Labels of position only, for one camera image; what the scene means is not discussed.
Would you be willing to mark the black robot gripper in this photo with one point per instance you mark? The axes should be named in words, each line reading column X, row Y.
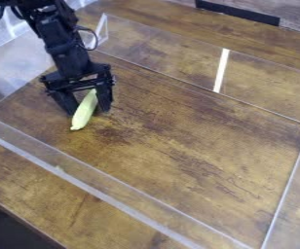
column 77, row 74

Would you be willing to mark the green handled spoon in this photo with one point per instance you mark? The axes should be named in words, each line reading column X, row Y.
column 85, row 111

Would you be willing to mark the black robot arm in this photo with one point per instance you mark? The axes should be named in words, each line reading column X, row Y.
column 53, row 21

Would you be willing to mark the black bar on table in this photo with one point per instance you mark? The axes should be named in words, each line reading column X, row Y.
column 237, row 12

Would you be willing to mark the clear acrylic enclosure walls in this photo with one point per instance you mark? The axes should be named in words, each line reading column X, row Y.
column 196, row 154

